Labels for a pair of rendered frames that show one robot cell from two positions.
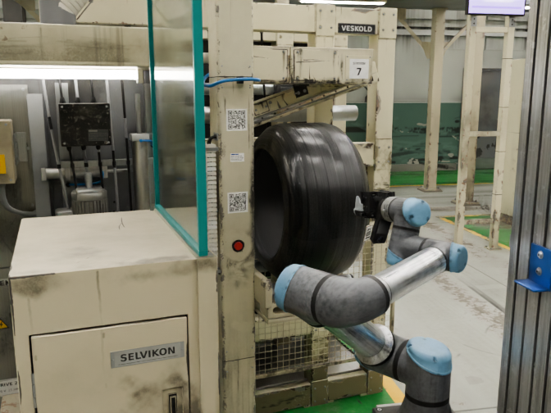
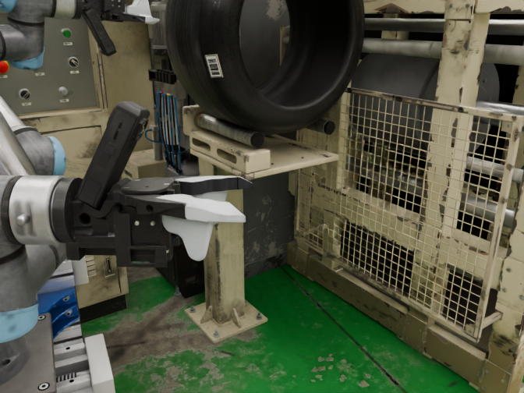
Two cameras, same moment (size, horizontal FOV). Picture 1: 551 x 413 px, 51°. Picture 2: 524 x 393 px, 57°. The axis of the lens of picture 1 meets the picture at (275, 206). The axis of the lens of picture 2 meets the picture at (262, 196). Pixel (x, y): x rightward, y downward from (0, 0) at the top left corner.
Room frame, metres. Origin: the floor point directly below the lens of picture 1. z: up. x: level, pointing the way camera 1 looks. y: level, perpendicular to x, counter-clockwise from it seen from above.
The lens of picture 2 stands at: (1.81, -1.60, 1.24)
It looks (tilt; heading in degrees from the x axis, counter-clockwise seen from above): 21 degrees down; 76
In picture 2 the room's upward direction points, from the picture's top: straight up
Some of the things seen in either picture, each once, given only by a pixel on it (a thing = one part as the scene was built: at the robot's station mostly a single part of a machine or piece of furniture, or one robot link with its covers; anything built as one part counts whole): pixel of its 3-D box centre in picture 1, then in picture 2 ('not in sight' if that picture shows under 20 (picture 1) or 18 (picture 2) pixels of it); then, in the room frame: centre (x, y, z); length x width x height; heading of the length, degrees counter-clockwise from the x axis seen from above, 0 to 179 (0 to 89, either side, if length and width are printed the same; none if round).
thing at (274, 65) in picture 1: (296, 66); not in sight; (2.51, -0.09, 1.71); 0.61 x 0.25 x 0.15; 111
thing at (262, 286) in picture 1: (251, 279); (234, 115); (2.12, 0.09, 0.90); 0.40 x 0.03 x 0.10; 21
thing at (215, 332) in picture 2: not in sight; (225, 313); (2.08, 0.16, 0.02); 0.27 x 0.27 x 0.04; 21
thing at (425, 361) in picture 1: (425, 366); not in sight; (1.43, -0.40, 0.88); 0.13 x 0.12 x 0.14; 45
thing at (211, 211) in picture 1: (211, 210); not in sight; (2.02, 0.23, 1.19); 0.05 x 0.04 x 0.48; 21
